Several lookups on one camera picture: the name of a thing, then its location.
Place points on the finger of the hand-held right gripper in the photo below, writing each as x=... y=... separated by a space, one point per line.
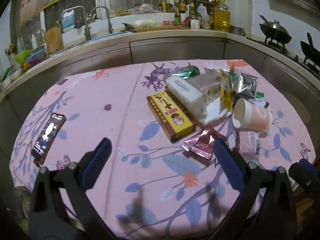
x=303 y=173

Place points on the yellow snack packet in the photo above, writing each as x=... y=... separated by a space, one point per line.
x=226 y=92

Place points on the clear plastic bottle green label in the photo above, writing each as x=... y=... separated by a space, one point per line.
x=205 y=82

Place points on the white translucent plastic jug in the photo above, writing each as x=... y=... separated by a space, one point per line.
x=204 y=17

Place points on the dark kitchen utensil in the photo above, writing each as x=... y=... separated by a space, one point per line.
x=128 y=27

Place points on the black gas stove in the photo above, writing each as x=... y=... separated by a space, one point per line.
x=287 y=52

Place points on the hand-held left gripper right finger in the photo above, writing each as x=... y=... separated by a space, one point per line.
x=228 y=165

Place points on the silver foil bag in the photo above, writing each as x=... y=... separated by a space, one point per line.
x=246 y=83

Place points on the pink white paper cup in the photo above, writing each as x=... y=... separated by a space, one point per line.
x=257 y=117

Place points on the green white wrapper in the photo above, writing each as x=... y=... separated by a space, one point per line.
x=260 y=96

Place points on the pink foil wrapper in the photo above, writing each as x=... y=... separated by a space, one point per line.
x=200 y=145

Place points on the yellow toy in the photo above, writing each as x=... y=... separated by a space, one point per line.
x=9 y=50

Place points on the steel kitchen cabinets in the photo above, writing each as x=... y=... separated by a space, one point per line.
x=175 y=50

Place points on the white plastic package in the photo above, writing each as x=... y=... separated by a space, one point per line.
x=185 y=92

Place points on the tall metal faucet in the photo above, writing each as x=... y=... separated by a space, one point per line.
x=87 y=30
x=109 y=25

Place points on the white jug blue label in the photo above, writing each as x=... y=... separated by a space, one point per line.
x=68 y=20

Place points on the small metal container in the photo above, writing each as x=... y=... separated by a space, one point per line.
x=237 y=31

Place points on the row of sauce bottles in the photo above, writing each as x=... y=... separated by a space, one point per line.
x=177 y=10

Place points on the white tissue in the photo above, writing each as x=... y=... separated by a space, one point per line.
x=215 y=112

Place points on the white radish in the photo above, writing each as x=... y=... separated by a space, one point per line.
x=145 y=23

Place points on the small wooden cutting board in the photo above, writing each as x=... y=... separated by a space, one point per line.
x=53 y=40

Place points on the green plastic scoop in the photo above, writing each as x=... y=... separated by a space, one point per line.
x=23 y=56

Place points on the large cooking oil bottle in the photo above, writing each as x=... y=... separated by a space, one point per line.
x=222 y=17

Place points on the red white bowl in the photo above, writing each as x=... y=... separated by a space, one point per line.
x=168 y=23

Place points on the black wok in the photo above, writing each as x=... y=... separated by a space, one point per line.
x=311 y=52

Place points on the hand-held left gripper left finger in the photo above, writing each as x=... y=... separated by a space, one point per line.
x=96 y=166

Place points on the blue plastic basin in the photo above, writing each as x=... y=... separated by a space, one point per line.
x=105 y=35

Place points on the blue plastic basket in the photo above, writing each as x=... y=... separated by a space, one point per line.
x=37 y=55

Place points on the wok with metal lid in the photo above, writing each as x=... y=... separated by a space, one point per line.
x=276 y=31

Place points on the pink white printed packet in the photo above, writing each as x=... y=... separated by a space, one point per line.
x=248 y=142

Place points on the black smartphone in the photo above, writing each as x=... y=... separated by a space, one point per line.
x=48 y=135

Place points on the small black wrapper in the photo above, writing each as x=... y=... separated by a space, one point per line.
x=266 y=105

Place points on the yellow brown cardboard box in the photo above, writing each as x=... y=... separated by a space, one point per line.
x=170 y=116

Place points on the pink floral tablecloth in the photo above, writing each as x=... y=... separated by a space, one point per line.
x=120 y=105

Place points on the green foil wrapper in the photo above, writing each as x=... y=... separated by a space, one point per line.
x=188 y=71

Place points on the large wooden cutting board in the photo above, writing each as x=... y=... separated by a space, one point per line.
x=162 y=29

